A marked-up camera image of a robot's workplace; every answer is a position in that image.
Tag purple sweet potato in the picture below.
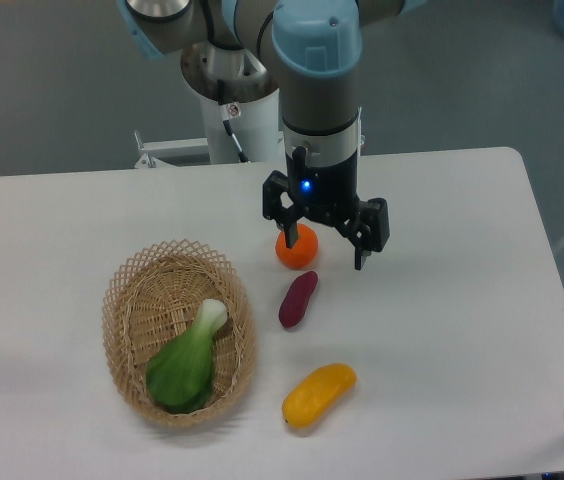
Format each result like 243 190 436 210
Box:
278 271 319 329

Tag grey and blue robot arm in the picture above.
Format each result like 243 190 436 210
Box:
118 1 409 266

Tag green bok choy vegetable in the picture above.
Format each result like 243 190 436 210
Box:
146 299 228 414

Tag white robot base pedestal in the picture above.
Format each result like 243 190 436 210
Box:
180 42 282 164

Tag yellow mango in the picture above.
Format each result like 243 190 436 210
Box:
281 363 357 429

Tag white metal frame bracket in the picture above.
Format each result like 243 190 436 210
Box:
133 130 210 169

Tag woven wicker basket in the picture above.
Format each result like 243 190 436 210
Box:
102 240 258 429

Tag black cable on pedestal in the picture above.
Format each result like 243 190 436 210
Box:
216 79 252 164

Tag orange fruit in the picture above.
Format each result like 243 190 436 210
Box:
275 223 319 270

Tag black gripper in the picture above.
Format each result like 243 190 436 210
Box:
262 146 390 271

